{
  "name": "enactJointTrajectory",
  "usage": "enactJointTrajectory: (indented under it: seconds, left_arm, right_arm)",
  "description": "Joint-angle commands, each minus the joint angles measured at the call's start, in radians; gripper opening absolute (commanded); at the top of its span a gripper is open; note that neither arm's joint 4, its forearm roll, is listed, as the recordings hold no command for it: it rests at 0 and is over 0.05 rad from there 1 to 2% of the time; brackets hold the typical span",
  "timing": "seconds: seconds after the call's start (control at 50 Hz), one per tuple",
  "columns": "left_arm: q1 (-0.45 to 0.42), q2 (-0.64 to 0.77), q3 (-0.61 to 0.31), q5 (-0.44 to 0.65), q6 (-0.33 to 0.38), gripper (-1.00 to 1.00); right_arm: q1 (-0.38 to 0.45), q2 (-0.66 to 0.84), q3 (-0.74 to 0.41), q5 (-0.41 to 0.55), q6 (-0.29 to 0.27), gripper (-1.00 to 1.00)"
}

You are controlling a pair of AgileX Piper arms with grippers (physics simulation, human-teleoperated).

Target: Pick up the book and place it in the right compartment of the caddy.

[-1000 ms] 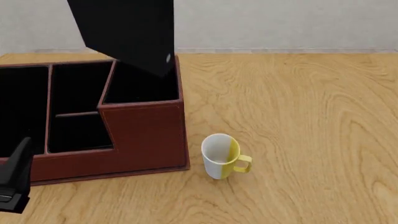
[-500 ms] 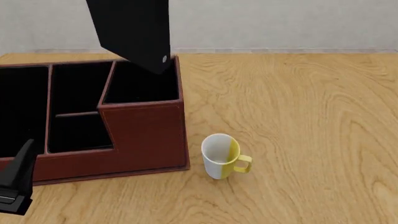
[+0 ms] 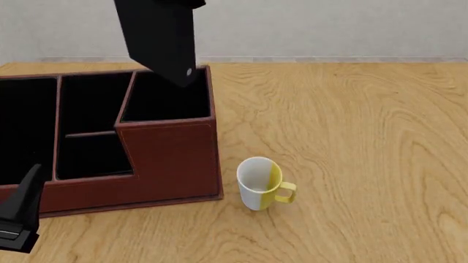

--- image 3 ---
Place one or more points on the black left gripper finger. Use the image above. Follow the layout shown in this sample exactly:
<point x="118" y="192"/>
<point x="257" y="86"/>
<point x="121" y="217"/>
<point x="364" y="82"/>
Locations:
<point x="30" y="197"/>
<point x="7" y="211"/>

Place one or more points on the red-brown desk caddy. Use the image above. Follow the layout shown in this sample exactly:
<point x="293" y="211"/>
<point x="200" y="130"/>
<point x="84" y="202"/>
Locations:
<point x="172" y="161"/>

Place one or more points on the white and yellow mug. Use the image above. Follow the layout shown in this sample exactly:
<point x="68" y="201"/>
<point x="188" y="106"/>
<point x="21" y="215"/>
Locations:
<point x="252" y="193"/>

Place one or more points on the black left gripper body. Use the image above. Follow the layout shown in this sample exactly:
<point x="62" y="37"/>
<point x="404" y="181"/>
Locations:
<point x="18" y="239"/>

